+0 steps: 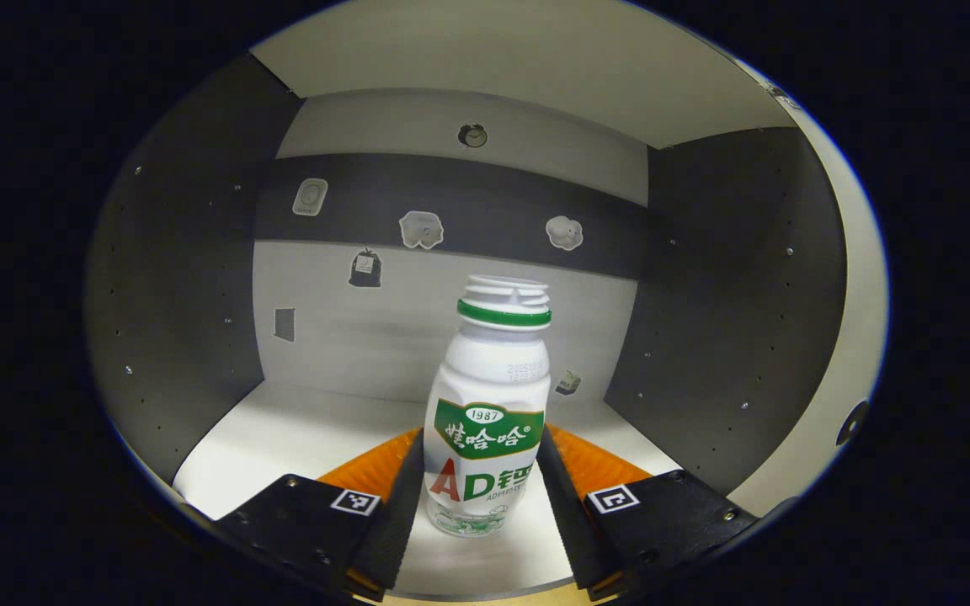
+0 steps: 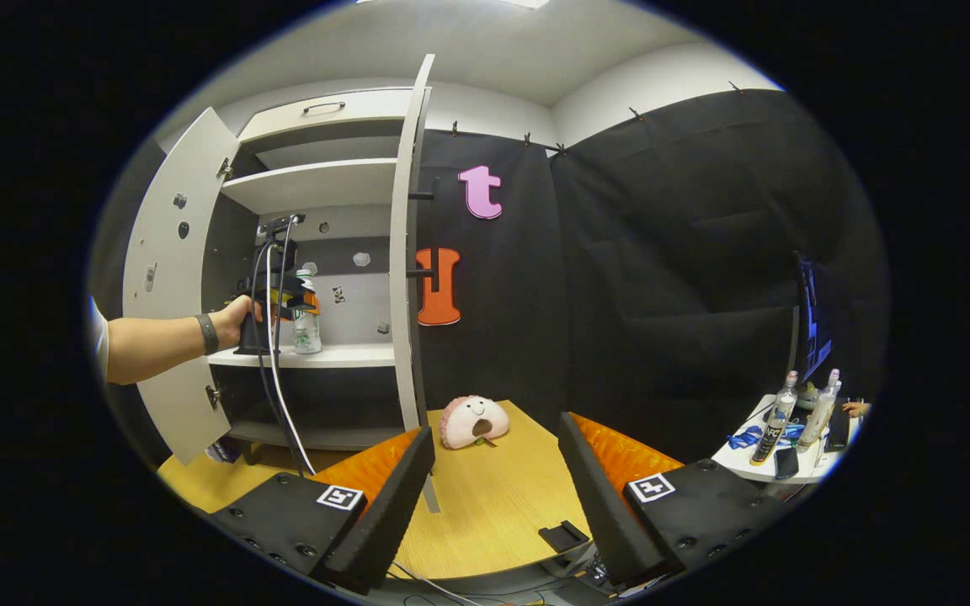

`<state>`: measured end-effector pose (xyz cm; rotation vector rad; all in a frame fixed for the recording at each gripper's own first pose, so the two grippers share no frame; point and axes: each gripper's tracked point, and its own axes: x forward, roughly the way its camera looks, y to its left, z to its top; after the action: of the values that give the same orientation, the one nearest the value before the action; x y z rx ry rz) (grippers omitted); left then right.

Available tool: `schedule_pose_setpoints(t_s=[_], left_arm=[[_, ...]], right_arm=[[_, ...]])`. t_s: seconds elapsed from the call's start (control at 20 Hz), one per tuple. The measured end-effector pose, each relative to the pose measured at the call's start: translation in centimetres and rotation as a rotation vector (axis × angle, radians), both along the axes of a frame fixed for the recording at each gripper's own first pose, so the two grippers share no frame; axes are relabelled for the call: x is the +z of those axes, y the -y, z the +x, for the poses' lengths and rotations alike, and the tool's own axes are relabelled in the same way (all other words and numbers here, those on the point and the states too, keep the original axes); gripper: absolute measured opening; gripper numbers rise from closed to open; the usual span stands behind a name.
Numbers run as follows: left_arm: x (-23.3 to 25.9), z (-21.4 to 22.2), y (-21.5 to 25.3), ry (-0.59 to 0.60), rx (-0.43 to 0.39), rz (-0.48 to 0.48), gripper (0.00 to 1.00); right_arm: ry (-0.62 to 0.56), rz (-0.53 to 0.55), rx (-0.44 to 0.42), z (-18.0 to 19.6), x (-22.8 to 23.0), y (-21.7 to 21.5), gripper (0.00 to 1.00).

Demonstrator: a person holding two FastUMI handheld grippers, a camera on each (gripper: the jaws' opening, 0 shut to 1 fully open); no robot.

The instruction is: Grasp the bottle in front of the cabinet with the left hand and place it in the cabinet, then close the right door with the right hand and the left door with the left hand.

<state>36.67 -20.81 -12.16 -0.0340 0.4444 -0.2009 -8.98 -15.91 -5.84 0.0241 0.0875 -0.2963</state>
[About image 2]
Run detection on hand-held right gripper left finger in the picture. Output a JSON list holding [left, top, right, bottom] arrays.
[[211, 425, 437, 594]]

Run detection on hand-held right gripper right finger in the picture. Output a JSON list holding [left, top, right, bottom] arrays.
[[558, 411, 793, 590]]

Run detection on white plastic bottle green label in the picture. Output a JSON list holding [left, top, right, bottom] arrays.
[[293, 263, 323, 354]]

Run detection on white cabinet door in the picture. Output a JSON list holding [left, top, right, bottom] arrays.
[[121, 107, 242, 466], [390, 55, 444, 514]]

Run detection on black door handle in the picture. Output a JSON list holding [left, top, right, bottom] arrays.
[[408, 177, 442, 283]]

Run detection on black phone stand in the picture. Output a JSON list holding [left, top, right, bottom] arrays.
[[538, 520, 591, 554]]

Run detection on white cabinet shelf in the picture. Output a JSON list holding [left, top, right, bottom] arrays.
[[207, 343, 397, 369], [221, 158, 399, 215]]

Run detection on white cabinet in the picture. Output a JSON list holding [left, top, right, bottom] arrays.
[[203, 88, 418, 451]]

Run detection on pink plush toy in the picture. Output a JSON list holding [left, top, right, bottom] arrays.
[[439, 395, 511, 450]]

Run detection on white side table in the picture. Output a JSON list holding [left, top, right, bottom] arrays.
[[711, 394, 865, 485]]

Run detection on white shirt sleeve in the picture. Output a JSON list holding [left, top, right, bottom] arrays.
[[85, 295, 111, 380]]

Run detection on clear bottle black label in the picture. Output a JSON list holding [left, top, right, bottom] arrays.
[[750, 370, 799, 466]]

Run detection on black backdrop cloth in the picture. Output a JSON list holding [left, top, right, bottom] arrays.
[[413, 88, 890, 472]]

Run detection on clear bottle white label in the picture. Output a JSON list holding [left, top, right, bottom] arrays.
[[797, 369, 841, 447]]

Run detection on black keyboard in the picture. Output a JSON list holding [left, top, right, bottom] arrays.
[[826, 404, 852, 453]]

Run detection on computer monitor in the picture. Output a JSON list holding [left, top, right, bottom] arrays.
[[792, 252, 834, 384]]

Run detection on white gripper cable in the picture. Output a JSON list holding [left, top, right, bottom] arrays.
[[266, 244, 317, 476]]

